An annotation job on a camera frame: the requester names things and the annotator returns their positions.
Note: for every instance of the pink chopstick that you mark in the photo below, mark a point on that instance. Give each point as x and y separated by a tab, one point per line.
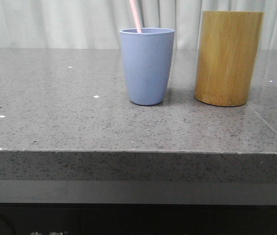
135	15

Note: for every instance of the pale grey curtain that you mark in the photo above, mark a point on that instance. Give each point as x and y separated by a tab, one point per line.
96	23

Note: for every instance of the bamboo wooden cup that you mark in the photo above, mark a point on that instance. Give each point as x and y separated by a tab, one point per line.
227	52

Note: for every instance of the blue plastic cup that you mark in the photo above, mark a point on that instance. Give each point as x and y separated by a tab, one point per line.
146	59

